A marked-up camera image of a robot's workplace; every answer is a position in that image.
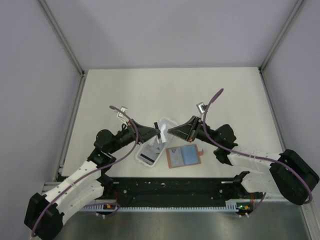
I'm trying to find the white plastic basket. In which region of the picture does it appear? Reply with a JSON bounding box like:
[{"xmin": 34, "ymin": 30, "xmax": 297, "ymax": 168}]
[{"xmin": 135, "ymin": 117, "xmax": 178, "ymax": 167}]

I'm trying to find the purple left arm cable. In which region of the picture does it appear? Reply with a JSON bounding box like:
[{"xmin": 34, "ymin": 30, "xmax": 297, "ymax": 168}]
[{"xmin": 31, "ymin": 105, "xmax": 141, "ymax": 237}]

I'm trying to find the grey card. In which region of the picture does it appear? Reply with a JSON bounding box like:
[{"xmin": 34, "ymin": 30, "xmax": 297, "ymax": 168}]
[{"xmin": 154, "ymin": 122, "xmax": 167, "ymax": 143}]

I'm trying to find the right aluminium frame post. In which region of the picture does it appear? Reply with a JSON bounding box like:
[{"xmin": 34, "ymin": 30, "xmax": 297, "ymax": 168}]
[{"xmin": 258, "ymin": 0, "xmax": 307, "ymax": 74}]

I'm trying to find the silver VIP card 88888819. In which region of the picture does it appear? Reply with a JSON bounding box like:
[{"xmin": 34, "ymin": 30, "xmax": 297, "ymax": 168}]
[{"xmin": 168, "ymin": 147, "xmax": 184, "ymax": 168}]

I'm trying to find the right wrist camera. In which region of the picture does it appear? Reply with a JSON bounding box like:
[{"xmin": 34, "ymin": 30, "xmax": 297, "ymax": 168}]
[{"xmin": 196, "ymin": 102, "xmax": 207, "ymax": 114}]

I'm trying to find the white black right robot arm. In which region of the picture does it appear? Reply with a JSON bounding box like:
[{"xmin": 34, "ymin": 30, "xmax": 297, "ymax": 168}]
[{"xmin": 167, "ymin": 116, "xmax": 320, "ymax": 205}]

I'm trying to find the aluminium frame post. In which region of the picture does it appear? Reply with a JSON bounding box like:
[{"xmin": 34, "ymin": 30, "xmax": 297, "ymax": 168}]
[
  {"xmin": 37, "ymin": 0, "xmax": 87, "ymax": 76},
  {"xmin": 258, "ymin": 0, "xmax": 307, "ymax": 74}
]

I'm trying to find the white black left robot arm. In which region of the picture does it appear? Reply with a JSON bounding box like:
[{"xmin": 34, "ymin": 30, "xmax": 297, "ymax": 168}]
[{"xmin": 24, "ymin": 120, "xmax": 161, "ymax": 240}]

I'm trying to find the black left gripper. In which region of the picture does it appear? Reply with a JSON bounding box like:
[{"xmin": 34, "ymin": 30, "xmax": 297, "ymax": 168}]
[{"xmin": 108, "ymin": 118, "xmax": 160, "ymax": 154}]

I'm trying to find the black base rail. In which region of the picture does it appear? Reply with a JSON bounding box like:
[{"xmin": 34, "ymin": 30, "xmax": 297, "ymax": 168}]
[{"xmin": 99, "ymin": 177, "xmax": 263, "ymax": 208}]

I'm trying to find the grey slotted cable duct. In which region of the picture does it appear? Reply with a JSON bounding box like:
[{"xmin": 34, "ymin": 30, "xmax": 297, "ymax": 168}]
[{"xmin": 79, "ymin": 200, "xmax": 253, "ymax": 213}]

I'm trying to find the tan leather card holder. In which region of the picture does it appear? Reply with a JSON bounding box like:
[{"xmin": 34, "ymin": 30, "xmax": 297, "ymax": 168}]
[{"xmin": 165, "ymin": 144, "xmax": 204, "ymax": 169}]

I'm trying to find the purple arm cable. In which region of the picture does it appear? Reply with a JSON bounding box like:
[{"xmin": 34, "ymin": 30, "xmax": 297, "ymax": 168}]
[
  {"xmin": 202, "ymin": 88, "xmax": 313, "ymax": 205},
  {"xmin": 31, "ymin": 105, "xmax": 141, "ymax": 237}
]

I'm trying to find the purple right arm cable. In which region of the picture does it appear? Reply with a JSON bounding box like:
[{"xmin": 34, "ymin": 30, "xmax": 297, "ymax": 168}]
[{"xmin": 202, "ymin": 88, "xmax": 313, "ymax": 205}]

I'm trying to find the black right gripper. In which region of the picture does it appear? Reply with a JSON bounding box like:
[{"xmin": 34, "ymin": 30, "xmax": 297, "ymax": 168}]
[{"xmin": 168, "ymin": 115, "xmax": 222, "ymax": 148}]

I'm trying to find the left aluminium frame post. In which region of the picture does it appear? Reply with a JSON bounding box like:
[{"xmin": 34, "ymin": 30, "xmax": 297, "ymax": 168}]
[{"xmin": 37, "ymin": 0, "xmax": 87, "ymax": 76}]

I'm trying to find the aluminium base frame rail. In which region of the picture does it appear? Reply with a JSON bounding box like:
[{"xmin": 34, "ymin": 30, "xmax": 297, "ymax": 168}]
[{"xmin": 261, "ymin": 192, "xmax": 288, "ymax": 202}]

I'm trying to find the upper silver chip card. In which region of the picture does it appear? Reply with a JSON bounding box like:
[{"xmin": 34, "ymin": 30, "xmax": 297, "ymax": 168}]
[{"xmin": 139, "ymin": 153, "xmax": 155, "ymax": 166}]

